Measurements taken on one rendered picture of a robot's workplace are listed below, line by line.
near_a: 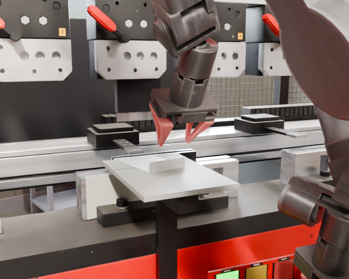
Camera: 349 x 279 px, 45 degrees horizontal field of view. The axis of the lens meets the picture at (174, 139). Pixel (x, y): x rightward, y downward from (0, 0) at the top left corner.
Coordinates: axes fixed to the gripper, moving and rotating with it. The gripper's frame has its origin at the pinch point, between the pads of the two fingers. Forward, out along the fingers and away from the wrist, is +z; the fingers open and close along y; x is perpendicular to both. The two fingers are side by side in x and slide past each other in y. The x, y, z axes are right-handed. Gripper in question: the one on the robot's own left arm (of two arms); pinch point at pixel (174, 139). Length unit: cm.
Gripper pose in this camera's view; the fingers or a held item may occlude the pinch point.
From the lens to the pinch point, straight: 76.2
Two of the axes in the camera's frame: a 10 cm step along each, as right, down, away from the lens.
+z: -2.0, 7.5, 6.3
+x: 3.7, 6.5, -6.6
